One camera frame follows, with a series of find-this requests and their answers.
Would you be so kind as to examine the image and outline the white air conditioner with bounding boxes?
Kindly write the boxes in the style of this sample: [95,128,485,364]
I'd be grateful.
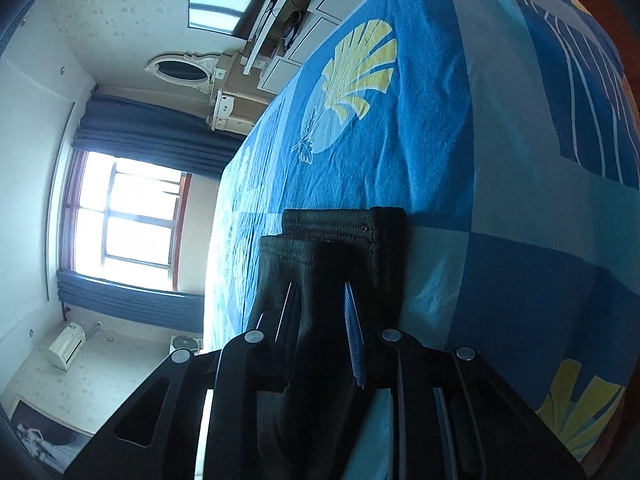
[47,322,86,372]

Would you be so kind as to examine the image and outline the black pants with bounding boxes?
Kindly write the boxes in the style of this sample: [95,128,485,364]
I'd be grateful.
[245,206,407,480]

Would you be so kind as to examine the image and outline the dark blue curtain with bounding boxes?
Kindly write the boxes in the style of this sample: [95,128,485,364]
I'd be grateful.
[74,94,248,182]
[56,269,207,335]

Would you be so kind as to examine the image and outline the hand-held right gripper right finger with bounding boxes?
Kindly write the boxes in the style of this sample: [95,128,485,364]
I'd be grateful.
[344,282,588,480]

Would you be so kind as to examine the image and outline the wall poster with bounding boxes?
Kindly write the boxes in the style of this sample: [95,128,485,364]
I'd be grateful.
[7,395,96,475]

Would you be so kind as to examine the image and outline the white round fan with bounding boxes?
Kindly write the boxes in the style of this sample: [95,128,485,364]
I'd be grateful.
[170,335,204,354]

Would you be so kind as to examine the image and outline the blue printed bedsheet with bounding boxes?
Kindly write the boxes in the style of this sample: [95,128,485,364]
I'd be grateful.
[202,0,640,480]

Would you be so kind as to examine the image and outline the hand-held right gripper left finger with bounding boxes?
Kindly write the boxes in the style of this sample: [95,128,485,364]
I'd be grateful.
[62,282,306,480]

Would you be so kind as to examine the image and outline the white television shelf unit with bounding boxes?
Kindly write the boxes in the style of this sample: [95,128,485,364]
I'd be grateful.
[240,0,407,97]

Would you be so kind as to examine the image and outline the white dressing table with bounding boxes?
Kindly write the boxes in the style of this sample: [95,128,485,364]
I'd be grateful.
[205,52,275,136]

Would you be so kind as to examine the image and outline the white oval mirror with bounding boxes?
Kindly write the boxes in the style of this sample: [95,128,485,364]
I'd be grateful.
[145,51,219,93]

